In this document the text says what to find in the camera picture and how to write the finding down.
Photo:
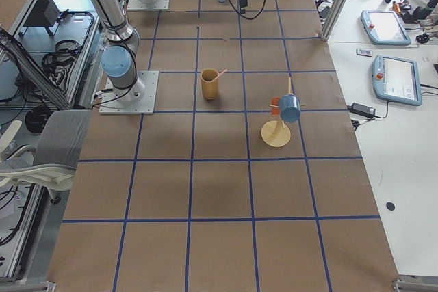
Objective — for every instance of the pink chopstick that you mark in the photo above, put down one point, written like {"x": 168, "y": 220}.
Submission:
{"x": 219, "y": 75}

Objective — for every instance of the bamboo cylinder holder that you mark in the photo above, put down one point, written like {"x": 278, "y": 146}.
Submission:
{"x": 209, "y": 83}

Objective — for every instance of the orange mug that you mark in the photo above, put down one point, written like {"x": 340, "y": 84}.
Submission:
{"x": 274, "y": 105}

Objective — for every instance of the dark blue mug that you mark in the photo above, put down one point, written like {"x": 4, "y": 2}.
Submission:
{"x": 289, "y": 106}

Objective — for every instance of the wooden mug tree stand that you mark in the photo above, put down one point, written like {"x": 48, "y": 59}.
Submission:
{"x": 276, "y": 133}

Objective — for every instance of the teach pendant far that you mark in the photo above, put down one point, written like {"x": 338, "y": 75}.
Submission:
{"x": 384, "y": 28}

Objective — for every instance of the teach pendant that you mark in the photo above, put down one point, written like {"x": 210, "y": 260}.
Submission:
{"x": 384, "y": 28}
{"x": 395, "y": 79}

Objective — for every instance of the black power adapter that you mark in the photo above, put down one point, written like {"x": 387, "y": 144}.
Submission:
{"x": 362, "y": 110}

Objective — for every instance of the teach pendant near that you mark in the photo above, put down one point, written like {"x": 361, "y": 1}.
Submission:
{"x": 395, "y": 79}

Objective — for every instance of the grey office chair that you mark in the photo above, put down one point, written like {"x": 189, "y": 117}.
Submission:
{"x": 53, "y": 162}

